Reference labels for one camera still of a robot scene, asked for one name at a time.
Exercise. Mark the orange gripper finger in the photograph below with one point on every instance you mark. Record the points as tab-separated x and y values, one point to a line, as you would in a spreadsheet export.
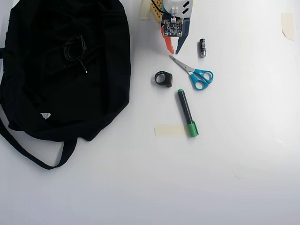
168	44

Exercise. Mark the bare camera circuit board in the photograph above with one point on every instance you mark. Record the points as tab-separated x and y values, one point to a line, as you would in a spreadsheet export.
172	28

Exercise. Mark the black fabric bag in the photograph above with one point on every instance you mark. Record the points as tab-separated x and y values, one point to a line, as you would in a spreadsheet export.
65	98

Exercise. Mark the green black marker pen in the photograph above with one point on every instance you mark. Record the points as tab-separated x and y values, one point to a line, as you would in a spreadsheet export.
186	110

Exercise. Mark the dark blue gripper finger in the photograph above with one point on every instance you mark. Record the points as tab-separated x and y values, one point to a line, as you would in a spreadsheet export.
184	39

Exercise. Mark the beige masking tape strip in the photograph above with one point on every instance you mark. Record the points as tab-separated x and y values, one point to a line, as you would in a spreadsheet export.
288	25
168	130
144	10

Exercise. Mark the black silver battery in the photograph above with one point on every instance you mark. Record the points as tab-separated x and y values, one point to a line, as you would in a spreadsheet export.
202	48

